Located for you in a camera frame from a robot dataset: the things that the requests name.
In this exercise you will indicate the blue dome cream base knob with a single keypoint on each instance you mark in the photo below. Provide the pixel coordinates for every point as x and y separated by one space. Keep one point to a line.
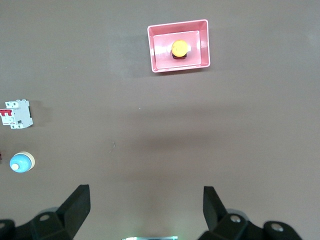
22 161

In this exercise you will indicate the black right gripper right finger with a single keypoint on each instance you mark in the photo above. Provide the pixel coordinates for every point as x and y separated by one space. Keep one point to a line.
212 210

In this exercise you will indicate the white circuit breaker red switch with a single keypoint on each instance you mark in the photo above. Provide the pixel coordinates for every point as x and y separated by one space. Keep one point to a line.
20 115

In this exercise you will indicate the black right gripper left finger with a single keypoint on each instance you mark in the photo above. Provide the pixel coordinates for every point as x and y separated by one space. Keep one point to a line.
72 207

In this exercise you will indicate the yellow push button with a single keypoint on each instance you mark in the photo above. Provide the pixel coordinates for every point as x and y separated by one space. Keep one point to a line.
179 48

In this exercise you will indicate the dark red object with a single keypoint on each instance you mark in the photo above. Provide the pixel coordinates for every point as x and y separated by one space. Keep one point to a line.
0 156

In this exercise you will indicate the pink plastic box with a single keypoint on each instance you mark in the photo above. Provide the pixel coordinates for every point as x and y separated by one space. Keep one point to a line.
162 50

